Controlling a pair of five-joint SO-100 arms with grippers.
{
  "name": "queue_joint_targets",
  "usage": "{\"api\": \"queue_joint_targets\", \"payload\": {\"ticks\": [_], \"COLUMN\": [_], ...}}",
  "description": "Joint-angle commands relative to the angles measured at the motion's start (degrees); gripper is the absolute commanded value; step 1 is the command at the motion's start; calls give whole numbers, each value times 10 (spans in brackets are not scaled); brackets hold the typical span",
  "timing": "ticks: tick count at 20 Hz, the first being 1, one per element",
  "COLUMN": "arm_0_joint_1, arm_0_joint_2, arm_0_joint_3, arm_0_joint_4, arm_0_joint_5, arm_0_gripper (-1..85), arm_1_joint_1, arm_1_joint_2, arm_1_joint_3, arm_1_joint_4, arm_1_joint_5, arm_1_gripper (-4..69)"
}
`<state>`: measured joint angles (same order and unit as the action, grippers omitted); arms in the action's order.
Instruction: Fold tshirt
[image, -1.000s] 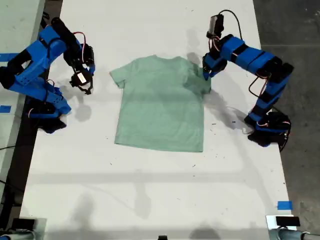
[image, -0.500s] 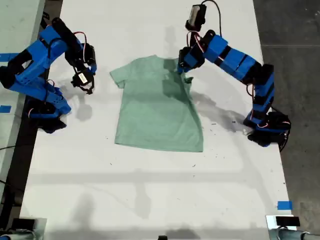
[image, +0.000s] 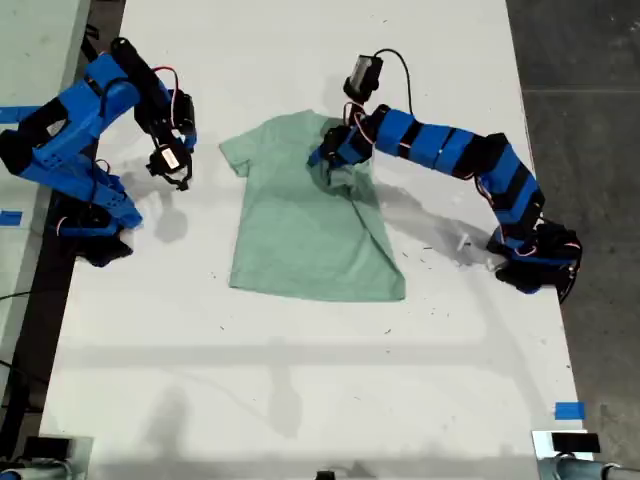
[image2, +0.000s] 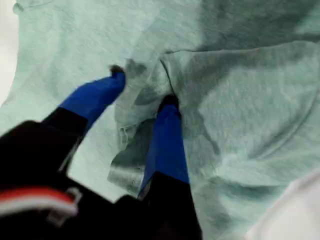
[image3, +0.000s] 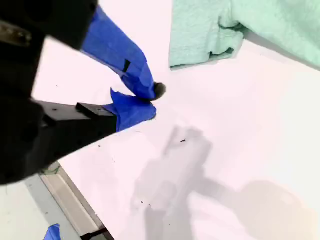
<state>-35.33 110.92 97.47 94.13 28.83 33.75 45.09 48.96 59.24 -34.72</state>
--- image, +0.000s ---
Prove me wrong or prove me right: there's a pale green T-shirt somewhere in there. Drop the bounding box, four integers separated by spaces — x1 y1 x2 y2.
218 110 407 304

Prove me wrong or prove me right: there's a black diagonal strut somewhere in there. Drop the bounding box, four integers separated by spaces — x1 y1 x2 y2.
79 22 109 61

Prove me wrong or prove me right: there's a pale side table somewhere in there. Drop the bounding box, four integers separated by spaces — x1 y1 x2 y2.
0 0 94 401

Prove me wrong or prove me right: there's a long blue tape strip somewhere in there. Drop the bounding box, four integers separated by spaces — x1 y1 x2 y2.
0 105 34 124

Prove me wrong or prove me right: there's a grey metal plate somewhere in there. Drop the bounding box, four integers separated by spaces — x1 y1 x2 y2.
39 435 95 480

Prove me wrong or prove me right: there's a small black box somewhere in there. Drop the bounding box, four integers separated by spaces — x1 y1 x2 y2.
23 437 74 459

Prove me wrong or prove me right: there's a small white box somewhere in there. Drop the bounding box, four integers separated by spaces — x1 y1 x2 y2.
530 428 601 464

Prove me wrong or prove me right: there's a grey clamp cylinder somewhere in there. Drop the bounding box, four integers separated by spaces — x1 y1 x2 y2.
0 462 71 480
557 455 624 480

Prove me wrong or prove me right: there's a flat black device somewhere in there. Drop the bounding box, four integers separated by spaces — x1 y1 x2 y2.
551 432 601 454

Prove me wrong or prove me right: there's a black camera box white label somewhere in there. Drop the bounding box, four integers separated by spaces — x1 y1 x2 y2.
146 143 185 177

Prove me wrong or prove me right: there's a short black camera stalk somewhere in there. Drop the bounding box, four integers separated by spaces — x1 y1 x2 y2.
169 164 195 193
344 96 370 129

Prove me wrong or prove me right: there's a black camera box grey face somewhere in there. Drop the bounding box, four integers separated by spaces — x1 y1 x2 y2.
343 52 385 99

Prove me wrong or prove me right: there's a thin black camera cable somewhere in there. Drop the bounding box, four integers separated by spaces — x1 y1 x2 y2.
373 47 414 117

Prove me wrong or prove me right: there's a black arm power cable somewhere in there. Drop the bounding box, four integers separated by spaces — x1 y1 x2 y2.
557 244 584 306

